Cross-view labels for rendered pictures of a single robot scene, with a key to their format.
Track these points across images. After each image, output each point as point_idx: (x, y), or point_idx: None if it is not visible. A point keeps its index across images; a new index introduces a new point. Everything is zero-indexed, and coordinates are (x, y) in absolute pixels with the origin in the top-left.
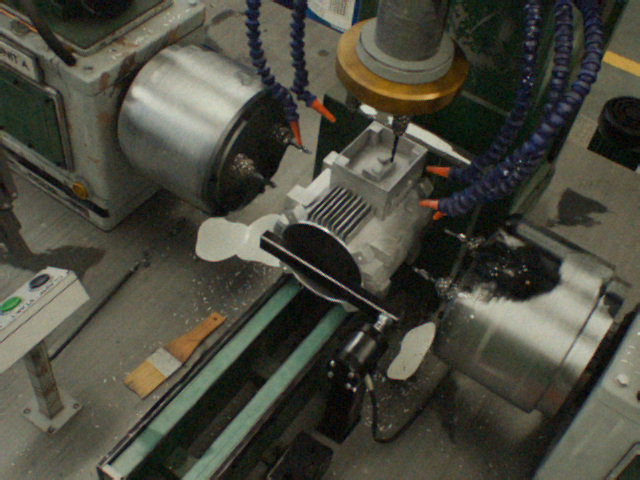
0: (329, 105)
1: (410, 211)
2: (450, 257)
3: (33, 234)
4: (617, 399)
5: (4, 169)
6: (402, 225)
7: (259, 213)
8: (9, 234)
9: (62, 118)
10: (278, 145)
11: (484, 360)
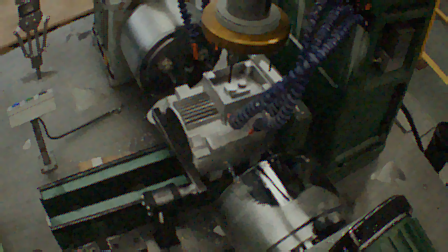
0: None
1: (249, 126)
2: None
3: (84, 78)
4: None
5: (44, 35)
6: (238, 133)
7: None
8: (35, 65)
9: (105, 21)
10: (197, 59)
11: (231, 234)
